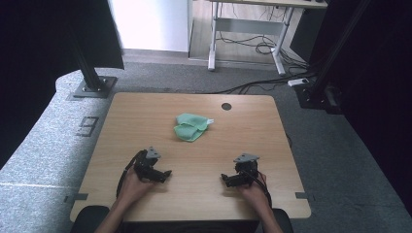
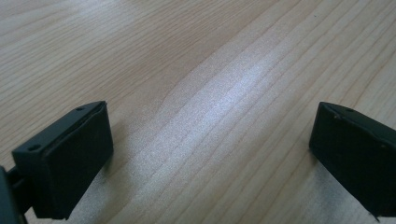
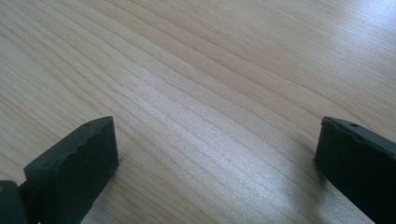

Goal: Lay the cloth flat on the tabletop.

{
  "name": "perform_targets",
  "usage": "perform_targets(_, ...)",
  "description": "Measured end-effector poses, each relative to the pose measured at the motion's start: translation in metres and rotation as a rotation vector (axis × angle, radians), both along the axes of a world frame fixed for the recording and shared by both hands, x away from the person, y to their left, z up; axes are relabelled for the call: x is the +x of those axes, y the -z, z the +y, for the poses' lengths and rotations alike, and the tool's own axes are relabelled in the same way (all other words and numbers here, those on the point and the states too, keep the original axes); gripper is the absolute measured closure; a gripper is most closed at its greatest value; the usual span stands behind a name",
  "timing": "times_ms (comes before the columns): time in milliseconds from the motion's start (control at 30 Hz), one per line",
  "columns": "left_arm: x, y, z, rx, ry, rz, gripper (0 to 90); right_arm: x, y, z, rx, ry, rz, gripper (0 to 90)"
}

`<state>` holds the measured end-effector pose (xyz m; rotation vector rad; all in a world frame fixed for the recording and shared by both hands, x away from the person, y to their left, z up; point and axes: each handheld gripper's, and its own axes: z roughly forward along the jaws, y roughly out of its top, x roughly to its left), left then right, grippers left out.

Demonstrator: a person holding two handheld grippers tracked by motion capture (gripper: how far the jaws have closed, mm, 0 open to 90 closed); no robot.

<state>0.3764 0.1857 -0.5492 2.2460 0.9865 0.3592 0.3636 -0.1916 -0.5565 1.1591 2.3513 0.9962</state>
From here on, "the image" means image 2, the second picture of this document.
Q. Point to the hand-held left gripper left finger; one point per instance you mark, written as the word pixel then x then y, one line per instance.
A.
pixel 71 155

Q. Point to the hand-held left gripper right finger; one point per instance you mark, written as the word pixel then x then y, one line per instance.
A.
pixel 358 149

